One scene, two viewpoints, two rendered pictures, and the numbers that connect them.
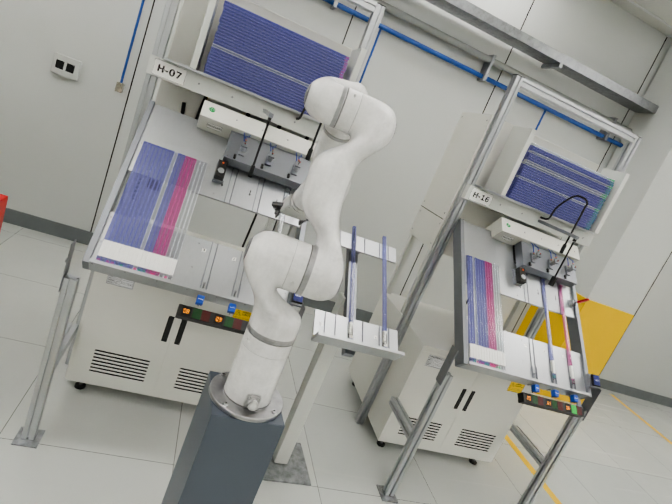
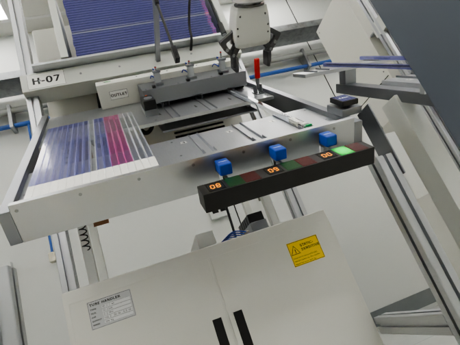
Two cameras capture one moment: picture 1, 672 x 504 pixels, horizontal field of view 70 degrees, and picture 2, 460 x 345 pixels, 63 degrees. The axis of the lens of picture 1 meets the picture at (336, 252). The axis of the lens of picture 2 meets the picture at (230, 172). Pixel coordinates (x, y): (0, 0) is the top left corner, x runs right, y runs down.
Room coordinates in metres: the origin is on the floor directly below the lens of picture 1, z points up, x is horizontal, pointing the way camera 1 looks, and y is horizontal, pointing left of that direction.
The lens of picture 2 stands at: (0.86, 0.33, 0.47)
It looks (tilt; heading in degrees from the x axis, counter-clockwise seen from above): 19 degrees up; 3
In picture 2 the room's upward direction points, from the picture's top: 20 degrees counter-clockwise
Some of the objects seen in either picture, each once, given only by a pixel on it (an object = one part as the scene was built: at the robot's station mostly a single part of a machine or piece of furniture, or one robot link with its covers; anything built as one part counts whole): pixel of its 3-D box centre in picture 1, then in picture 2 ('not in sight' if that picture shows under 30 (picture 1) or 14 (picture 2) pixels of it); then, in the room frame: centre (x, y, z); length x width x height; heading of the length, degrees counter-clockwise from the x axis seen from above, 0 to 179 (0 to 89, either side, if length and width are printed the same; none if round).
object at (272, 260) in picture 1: (275, 284); not in sight; (1.07, 0.10, 1.00); 0.19 x 0.12 x 0.24; 99
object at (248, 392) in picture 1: (258, 365); not in sight; (1.07, 0.07, 0.79); 0.19 x 0.19 x 0.18
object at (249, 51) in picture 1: (277, 65); (142, 29); (2.01, 0.50, 1.52); 0.51 x 0.13 x 0.27; 108
